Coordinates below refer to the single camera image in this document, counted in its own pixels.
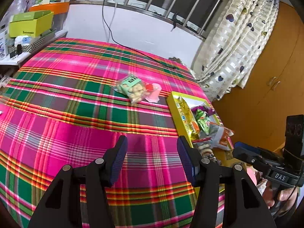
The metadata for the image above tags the white orange snack bag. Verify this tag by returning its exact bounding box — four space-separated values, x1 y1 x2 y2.
199 122 234 151

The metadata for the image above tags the purple snack packet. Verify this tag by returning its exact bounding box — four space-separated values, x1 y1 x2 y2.
191 105 216 116

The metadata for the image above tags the green snack packet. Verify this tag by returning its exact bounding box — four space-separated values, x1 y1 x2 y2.
195 109 210 135

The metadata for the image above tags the clear bag peanuts green label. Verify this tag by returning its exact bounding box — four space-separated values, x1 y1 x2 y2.
114 75 148 105

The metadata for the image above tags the gold candy bar wrapper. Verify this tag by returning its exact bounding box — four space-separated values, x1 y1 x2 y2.
175 96 200 141

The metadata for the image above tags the person's right hand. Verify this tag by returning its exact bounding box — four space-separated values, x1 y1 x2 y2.
262 181 298 211

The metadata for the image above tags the wooden wardrobe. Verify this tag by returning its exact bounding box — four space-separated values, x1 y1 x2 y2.
213 3 303 151

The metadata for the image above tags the white tray green rim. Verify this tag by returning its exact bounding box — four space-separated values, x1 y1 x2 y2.
166 91 234 195

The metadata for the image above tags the heart pattern curtain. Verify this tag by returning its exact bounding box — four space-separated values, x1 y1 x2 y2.
193 0 280 101

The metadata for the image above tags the pink plaid tablecloth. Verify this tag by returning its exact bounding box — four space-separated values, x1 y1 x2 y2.
1 38 206 227

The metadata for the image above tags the white side shelf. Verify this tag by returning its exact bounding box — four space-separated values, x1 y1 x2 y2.
0 29 69 77

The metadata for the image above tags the barred window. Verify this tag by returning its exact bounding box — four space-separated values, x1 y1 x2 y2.
71 0 234 40

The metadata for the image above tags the striped black white box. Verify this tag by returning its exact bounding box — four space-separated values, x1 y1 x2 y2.
14 29 56 52

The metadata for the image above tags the lime green box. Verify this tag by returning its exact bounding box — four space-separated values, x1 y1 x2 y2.
8 11 54 38

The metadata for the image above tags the orange storage box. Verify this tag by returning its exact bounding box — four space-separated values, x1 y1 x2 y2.
29 2 70 15

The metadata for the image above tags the black cable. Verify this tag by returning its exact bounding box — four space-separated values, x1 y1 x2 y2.
101 0 178 70

